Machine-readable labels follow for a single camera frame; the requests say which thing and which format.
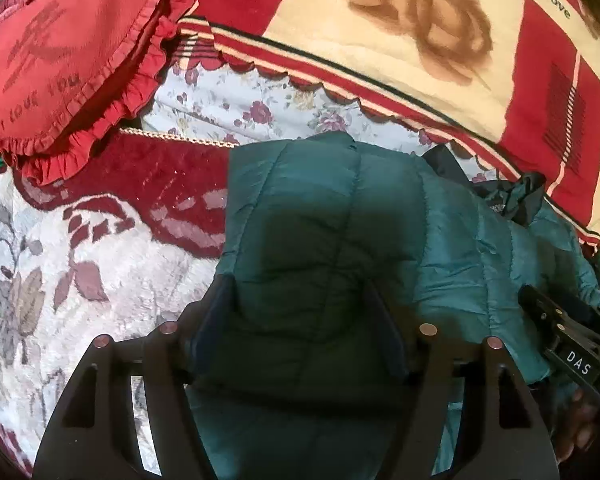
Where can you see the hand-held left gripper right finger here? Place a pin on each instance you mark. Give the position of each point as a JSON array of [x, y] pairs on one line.
[[391, 330]]

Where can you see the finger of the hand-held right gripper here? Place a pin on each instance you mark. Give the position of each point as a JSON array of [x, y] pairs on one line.
[[555, 310]]

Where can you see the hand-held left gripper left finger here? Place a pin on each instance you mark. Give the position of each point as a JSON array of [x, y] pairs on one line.
[[206, 330]]

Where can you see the green puffer jacket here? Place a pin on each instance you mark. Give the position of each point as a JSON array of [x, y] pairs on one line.
[[330, 220]]

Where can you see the person's right hand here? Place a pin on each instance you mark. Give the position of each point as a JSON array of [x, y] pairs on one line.
[[577, 425]]

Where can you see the red white floral blanket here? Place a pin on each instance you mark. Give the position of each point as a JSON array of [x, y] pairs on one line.
[[80, 270]]

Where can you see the pale blue floral sheet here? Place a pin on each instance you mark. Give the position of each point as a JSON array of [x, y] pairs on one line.
[[260, 110]]

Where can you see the red cream rose-print quilt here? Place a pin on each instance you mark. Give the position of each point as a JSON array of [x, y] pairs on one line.
[[430, 35]]

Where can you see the red heart-shaped ruffled pillow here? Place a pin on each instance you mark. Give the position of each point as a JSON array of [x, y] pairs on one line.
[[50, 60]]

